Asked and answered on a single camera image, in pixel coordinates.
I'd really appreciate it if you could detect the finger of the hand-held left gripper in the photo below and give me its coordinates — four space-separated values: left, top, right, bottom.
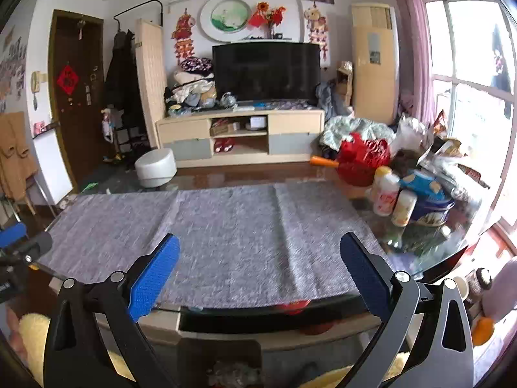
7 231 53 262
0 222 27 250

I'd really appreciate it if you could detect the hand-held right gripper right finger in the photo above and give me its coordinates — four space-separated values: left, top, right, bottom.
339 232 475 388

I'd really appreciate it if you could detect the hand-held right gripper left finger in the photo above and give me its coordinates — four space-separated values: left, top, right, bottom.
42 233 181 388

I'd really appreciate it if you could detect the red heart-shaped tin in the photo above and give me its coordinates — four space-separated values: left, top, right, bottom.
278 298 312 317

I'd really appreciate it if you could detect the short white bottle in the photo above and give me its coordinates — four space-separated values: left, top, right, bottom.
390 190 418 227

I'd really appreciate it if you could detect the white board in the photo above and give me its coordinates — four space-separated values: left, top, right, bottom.
32 123 76 208

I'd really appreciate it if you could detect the grey table cloth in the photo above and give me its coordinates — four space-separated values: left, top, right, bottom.
38 182 396 313

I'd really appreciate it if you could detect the tall white bottle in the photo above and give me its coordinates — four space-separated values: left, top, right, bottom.
369 166 401 216

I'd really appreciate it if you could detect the blue round tin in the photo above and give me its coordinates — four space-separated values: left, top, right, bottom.
411 195 456 228

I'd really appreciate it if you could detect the white mug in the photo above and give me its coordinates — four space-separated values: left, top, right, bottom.
451 276 470 302

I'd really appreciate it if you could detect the glass coffee table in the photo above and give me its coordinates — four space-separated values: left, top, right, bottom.
38 166 473 352

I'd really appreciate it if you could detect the white round stool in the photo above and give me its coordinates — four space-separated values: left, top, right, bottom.
134 148 179 189

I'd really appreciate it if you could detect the blue snack package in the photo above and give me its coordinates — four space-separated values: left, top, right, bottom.
399 169 446 201

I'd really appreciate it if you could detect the red plastic basket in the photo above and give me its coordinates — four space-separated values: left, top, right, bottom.
336 132 392 187

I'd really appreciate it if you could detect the brown wooden door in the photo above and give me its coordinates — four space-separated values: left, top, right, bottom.
48 9 108 189

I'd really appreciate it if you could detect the pile of plastic bags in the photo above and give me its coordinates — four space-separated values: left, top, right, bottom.
391 110 491 227

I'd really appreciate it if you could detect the green patterned cloth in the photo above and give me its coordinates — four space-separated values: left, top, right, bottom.
321 115 395 155

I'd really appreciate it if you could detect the beige television stand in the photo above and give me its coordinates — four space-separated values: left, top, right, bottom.
155 107 326 167

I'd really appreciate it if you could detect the red diamond door decoration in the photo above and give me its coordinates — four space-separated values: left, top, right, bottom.
56 63 80 96

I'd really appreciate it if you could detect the black hanging coat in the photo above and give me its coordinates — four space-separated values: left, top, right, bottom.
105 29 143 159

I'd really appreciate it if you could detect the small cardboard shelf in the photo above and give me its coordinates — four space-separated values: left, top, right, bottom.
335 61 354 108

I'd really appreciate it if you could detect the pile of clothes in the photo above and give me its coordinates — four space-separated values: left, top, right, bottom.
163 57 217 116

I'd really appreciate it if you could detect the beige folding panel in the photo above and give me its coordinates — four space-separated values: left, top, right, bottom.
135 18 169 149

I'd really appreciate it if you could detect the beige standing air conditioner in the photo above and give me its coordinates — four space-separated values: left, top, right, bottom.
350 3 399 127

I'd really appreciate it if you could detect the black flat television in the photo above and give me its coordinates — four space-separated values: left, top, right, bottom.
212 41 322 106

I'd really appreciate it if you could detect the pink curtain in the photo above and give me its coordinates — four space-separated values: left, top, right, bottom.
383 0 436 127

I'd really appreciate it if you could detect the red hanging fish ornament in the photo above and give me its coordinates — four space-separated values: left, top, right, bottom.
171 9 199 66

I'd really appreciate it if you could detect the window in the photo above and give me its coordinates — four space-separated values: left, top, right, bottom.
415 0 517 229

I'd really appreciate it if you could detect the red hanging dog ornament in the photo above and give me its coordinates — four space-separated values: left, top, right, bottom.
303 4 331 64

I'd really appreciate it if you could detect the red flower decoration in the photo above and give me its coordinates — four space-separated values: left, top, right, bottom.
248 2 288 39

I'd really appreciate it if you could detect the wall photo collage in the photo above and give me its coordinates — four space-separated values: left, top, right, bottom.
0 36 27 113

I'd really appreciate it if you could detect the round wall picture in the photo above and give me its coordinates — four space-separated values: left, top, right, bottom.
199 0 255 43

